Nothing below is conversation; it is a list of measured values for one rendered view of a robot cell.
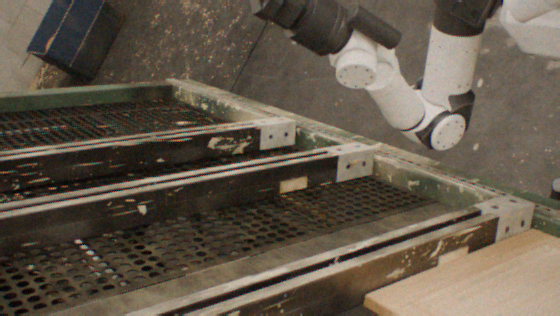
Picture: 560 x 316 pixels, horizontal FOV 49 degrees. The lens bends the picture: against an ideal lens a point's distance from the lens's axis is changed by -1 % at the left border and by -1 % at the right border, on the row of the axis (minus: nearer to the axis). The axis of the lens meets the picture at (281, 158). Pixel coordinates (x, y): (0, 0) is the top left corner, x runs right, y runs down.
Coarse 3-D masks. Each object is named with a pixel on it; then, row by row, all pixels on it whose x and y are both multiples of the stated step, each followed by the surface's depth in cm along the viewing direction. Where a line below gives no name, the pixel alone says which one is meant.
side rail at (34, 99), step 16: (0, 96) 192; (16, 96) 194; (32, 96) 197; (48, 96) 201; (64, 96) 204; (80, 96) 208; (96, 96) 211; (112, 96) 215; (128, 96) 219; (144, 96) 223; (160, 96) 227; (0, 112) 193; (48, 112) 202
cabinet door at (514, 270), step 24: (504, 240) 117; (528, 240) 117; (552, 240) 118; (456, 264) 106; (480, 264) 106; (504, 264) 107; (528, 264) 108; (552, 264) 109; (384, 288) 96; (408, 288) 96; (432, 288) 97; (456, 288) 98; (480, 288) 98; (504, 288) 99; (528, 288) 99; (552, 288) 100; (384, 312) 91; (408, 312) 89; (432, 312) 90; (456, 312) 91; (480, 312) 91; (504, 312) 92; (528, 312) 92; (552, 312) 92
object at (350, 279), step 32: (416, 224) 108; (448, 224) 110; (480, 224) 111; (512, 224) 118; (320, 256) 93; (352, 256) 96; (384, 256) 95; (416, 256) 100; (224, 288) 82; (256, 288) 85; (288, 288) 83; (320, 288) 87; (352, 288) 92
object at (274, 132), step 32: (192, 128) 161; (224, 128) 163; (256, 128) 167; (288, 128) 175; (0, 160) 127; (32, 160) 131; (64, 160) 136; (96, 160) 140; (128, 160) 145; (160, 160) 151; (192, 160) 157
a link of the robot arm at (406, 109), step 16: (384, 96) 108; (400, 96) 109; (416, 96) 112; (384, 112) 113; (400, 112) 111; (416, 112) 113; (432, 112) 115; (448, 112) 114; (400, 128) 115; (416, 128) 115; (432, 128) 114
